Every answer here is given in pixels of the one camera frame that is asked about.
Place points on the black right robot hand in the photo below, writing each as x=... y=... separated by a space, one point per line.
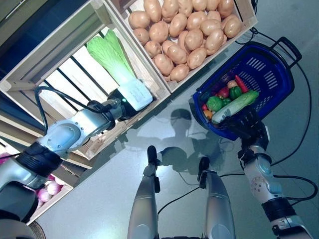
x=249 y=129

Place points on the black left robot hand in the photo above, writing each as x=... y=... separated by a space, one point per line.
x=129 y=99

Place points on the long napa cabbage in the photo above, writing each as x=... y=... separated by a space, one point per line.
x=234 y=107
x=109 y=54

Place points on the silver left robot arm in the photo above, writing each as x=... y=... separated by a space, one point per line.
x=64 y=132

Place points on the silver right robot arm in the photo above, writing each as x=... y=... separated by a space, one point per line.
x=261 y=179

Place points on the blue plastic shopping basket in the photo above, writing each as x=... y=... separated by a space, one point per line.
x=271 y=82

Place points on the brown woven basket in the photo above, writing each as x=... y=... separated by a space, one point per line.
x=36 y=231

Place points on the small green pepper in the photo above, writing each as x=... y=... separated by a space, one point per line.
x=226 y=101

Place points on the green bell pepper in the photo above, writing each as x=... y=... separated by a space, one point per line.
x=235 y=92

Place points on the small round green cabbage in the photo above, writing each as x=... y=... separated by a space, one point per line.
x=214 y=103

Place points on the small orange fruit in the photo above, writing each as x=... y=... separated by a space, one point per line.
x=208 y=114

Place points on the red bell pepper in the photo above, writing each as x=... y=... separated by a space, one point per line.
x=223 y=91

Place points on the small orange carrot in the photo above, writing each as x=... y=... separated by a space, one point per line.
x=241 y=83

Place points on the beige onion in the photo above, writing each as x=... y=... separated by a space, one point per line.
x=232 y=84

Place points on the small red vegetable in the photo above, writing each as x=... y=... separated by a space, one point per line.
x=205 y=107

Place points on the black left robot foot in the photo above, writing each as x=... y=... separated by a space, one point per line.
x=152 y=154

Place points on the black robot foot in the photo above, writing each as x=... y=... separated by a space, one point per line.
x=204 y=169
x=152 y=154

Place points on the black right robot foot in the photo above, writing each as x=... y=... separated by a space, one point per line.
x=204 y=169

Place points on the silver right robot leg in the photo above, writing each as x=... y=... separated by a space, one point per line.
x=216 y=204

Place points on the silver robot leg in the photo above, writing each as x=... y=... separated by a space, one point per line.
x=142 y=204
x=216 y=204

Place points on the wooden slatted cabbage crate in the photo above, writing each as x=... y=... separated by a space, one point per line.
x=57 y=42

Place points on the silver left robot leg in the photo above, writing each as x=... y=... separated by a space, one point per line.
x=142 y=204

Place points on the wooden potato crate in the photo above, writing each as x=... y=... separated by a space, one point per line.
x=249 y=20

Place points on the purple white onion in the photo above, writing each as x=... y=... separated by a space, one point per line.
x=51 y=178
x=3 y=159
x=53 y=188
x=45 y=195

